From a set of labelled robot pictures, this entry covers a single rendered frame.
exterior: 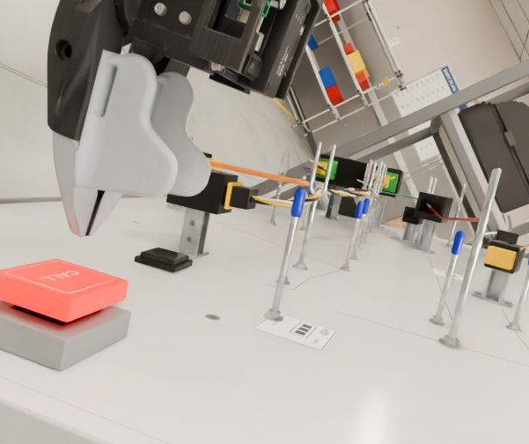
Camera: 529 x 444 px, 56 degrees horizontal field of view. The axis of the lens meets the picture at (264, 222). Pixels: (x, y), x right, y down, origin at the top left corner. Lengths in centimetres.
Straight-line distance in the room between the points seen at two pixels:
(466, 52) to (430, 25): 71
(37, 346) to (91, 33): 14
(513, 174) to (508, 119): 15
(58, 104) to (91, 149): 2
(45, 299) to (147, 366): 6
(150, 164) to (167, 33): 5
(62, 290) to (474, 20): 856
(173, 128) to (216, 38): 7
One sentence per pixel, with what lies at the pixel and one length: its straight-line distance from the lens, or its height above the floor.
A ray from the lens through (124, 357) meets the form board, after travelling 28.
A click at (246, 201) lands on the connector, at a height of 115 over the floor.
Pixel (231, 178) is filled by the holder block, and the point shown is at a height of 114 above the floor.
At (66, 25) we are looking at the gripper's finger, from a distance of 22.
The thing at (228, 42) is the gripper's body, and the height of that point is 125.
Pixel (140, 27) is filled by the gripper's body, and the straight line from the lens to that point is 23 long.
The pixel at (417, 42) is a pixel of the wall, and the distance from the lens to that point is 862.
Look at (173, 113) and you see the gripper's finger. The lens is 26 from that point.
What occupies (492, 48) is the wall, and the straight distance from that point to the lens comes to 854.
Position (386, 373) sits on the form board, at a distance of 33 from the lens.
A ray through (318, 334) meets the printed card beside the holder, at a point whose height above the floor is 119.
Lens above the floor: 130
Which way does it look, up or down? 17 degrees down
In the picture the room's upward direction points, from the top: 67 degrees clockwise
